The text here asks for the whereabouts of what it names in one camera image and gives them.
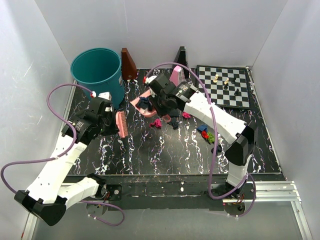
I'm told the pink dustpan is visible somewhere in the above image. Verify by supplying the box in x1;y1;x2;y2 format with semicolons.
130;90;160;118

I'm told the pink hand brush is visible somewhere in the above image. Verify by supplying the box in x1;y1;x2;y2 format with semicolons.
115;111;128;138

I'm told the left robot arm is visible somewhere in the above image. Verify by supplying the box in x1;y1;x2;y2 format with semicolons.
14;96;124;226

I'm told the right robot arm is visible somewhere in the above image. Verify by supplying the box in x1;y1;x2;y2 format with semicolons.
144;73;258;199

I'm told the blue paper scrap centre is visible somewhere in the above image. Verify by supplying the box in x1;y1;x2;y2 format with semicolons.
139;97;150;106

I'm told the blue paper scrap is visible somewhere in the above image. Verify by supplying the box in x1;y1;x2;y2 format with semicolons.
139;97;150;106
196;124;208;133

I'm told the dark navy scrap centre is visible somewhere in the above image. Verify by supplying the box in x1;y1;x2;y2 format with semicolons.
139;103;153;112

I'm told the dark navy scrap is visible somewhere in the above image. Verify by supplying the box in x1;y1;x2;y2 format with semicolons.
139;103;153;112
215;144;223;156

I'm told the white paper scrap lower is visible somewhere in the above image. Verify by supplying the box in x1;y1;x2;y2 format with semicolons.
140;108;150;114

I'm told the magenta paper scrap left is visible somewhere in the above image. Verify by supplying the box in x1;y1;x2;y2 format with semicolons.
149;118;162;129

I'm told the magenta paper scrap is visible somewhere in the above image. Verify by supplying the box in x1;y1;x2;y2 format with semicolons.
149;118;162;129
182;112;191;119

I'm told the magenta paper scrap right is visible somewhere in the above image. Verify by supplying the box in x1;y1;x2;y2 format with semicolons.
182;112;191;119

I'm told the pink metronome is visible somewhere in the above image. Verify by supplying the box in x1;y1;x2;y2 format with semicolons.
169;65;186;86

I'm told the teal plastic waste bin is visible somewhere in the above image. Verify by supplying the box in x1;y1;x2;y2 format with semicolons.
70;48;125;109

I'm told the black metronome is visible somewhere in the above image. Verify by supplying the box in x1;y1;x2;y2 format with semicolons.
173;46;188;67

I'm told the blue paper scrap right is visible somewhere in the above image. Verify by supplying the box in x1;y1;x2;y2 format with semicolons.
196;124;208;133

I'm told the brown wooden metronome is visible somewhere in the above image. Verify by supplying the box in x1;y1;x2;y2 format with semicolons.
121;47;138;81

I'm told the red paper scrap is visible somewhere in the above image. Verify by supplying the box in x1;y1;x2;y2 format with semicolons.
201;130;209;139

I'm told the white chess piece left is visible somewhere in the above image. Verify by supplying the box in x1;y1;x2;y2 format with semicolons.
213;74;219;84

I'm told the black white chessboard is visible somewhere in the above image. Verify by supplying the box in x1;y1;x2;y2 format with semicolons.
196;65;251;109

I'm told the dark navy scrap lower right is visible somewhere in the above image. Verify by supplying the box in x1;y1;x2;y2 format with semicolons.
215;144;223;156

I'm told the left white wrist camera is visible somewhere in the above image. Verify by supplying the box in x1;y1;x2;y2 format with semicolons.
89;91;113;114

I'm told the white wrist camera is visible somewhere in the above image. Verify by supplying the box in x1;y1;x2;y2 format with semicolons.
143;75;158;98
89;91;113;114

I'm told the dark scrap near dustpan handle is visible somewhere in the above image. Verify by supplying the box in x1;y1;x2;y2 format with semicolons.
168;118;179;130

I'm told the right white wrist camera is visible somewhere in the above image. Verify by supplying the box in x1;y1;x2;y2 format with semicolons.
143;75;158;98

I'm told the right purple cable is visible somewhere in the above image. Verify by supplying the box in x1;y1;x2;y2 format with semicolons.
146;62;257;218

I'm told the purple cable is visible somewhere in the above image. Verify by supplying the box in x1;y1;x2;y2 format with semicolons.
146;62;257;218
0;83;125;227

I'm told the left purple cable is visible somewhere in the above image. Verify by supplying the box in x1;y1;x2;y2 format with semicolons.
0;83;125;227

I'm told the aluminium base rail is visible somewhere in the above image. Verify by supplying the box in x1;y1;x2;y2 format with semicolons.
23;181;312;240

